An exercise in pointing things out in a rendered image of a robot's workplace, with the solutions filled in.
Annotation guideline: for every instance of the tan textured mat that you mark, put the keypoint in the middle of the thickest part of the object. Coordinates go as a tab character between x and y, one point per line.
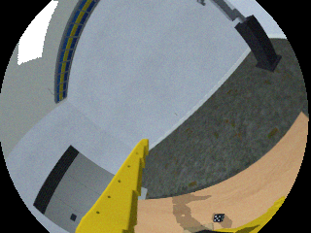
198	228

